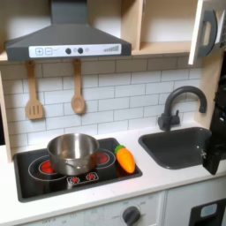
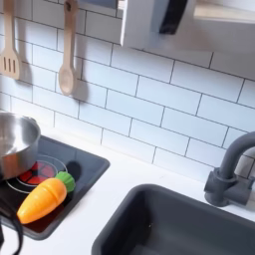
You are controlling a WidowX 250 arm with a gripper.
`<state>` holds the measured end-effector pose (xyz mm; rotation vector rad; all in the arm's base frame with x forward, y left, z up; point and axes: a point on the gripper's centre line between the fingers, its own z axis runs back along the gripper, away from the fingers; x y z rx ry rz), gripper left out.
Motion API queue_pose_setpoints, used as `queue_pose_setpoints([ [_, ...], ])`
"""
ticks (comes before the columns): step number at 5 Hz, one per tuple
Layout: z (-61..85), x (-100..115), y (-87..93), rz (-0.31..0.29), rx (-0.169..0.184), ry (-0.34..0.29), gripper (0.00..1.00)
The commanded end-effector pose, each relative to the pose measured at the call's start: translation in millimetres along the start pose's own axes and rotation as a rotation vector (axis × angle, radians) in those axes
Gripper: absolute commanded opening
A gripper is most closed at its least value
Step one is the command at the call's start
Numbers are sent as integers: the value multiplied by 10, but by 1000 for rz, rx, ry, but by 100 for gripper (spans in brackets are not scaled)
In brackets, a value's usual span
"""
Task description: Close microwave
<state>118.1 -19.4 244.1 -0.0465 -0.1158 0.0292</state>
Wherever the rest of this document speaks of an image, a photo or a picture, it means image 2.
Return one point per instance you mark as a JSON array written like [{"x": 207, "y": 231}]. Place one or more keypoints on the white microwave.
[{"x": 186, "y": 23}]

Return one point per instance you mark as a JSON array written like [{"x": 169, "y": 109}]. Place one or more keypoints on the black toy stove top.
[{"x": 83, "y": 167}]

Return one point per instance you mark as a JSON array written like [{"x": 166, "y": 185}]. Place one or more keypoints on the wooden spoon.
[{"x": 68, "y": 63}]

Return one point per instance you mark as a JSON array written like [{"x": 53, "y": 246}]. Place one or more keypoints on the steel pot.
[{"x": 18, "y": 142}]

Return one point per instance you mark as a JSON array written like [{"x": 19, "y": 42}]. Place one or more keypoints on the orange toy carrot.
[{"x": 41, "y": 199}]

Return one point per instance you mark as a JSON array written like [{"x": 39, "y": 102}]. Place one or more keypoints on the dark grey tap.
[{"x": 229, "y": 176}]

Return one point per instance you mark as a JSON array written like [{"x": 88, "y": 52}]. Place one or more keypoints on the dark grey sink basin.
[{"x": 186, "y": 225}]

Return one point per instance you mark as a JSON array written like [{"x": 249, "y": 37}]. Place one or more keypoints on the wooden slotted spatula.
[{"x": 10, "y": 50}]

